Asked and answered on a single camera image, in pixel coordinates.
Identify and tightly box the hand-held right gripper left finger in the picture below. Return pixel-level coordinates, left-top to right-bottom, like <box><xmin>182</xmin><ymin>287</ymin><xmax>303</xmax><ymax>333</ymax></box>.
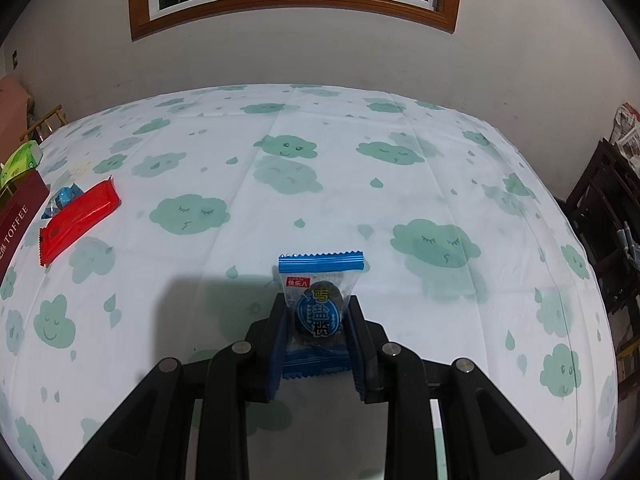
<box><xmin>60</xmin><ymin>294</ymin><xmax>291</xmax><ymax>480</ymax></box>

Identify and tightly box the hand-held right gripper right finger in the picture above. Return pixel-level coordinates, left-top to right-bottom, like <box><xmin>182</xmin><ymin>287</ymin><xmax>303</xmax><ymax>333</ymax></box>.
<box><xmin>345</xmin><ymin>295</ymin><xmax>566</xmax><ymax>480</ymax></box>

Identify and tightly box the blue edged clear snack packet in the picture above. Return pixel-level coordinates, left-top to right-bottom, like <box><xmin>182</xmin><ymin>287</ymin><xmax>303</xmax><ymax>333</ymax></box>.
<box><xmin>278</xmin><ymin>250</ymin><xmax>365</xmax><ymax>380</ymax></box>

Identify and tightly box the red and gold tin box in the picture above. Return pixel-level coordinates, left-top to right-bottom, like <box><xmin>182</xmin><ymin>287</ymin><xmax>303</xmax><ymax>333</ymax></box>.
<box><xmin>0</xmin><ymin>169</ymin><xmax>51</xmax><ymax>283</ymax></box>

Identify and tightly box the cloud printed tablecloth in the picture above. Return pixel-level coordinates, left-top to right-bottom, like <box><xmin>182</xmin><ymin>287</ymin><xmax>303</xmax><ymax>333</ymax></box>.
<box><xmin>0</xmin><ymin>84</ymin><xmax>621</xmax><ymax>480</ymax></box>

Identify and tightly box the red snack packet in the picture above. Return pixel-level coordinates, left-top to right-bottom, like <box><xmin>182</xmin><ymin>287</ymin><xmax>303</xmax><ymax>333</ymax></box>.
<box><xmin>38</xmin><ymin>176</ymin><xmax>122</xmax><ymax>267</ymax></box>

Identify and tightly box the small blue candy packet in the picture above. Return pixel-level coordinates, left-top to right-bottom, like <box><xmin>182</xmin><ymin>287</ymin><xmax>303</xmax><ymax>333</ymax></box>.
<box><xmin>41</xmin><ymin>185</ymin><xmax>85</xmax><ymax>220</ymax></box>

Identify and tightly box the dark wooden furniture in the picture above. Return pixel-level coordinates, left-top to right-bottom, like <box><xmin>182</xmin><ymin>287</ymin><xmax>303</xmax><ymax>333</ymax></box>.
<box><xmin>565</xmin><ymin>140</ymin><xmax>640</xmax><ymax>401</ymax></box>

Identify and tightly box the green snack packet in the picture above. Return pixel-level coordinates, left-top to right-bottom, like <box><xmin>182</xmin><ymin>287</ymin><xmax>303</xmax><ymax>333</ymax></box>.
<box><xmin>0</xmin><ymin>142</ymin><xmax>43</xmax><ymax>188</ymax></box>

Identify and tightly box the stack of newspapers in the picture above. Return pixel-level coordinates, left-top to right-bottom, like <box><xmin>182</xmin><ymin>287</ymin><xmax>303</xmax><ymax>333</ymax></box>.
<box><xmin>609</xmin><ymin>102</ymin><xmax>640</xmax><ymax>171</ymax></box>

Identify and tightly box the pink cloth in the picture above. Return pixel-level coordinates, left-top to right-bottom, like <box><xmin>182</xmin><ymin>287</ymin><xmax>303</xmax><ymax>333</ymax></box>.
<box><xmin>0</xmin><ymin>75</ymin><xmax>33</xmax><ymax>166</ymax></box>

